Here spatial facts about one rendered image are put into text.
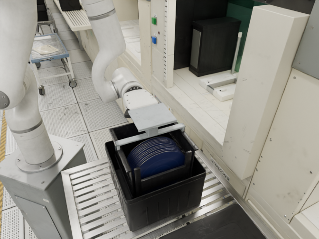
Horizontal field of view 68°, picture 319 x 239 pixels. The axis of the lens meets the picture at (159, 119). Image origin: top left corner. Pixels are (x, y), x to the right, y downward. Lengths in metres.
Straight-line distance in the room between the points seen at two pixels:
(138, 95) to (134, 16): 2.05
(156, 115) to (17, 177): 0.67
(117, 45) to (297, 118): 0.57
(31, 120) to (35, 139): 0.09
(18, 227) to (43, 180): 0.92
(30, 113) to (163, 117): 0.53
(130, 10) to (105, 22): 1.98
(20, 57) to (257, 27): 0.70
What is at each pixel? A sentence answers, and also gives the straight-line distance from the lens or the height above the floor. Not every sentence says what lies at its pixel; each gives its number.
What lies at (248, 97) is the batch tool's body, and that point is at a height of 1.17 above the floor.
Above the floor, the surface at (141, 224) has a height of 0.78.
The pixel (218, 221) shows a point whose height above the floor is 0.86.
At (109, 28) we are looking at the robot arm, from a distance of 0.80.
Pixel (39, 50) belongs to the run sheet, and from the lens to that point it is 3.33.
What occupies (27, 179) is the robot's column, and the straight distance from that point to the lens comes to 1.12.
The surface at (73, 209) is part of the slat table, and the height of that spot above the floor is 0.76.
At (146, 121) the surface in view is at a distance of 0.68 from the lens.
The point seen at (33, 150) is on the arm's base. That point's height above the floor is 0.85.
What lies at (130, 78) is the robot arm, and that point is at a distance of 0.87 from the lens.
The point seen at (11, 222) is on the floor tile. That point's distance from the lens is 2.02.
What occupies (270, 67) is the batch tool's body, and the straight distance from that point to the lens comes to 0.65.
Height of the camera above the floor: 1.53
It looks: 37 degrees down
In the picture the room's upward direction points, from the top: straight up
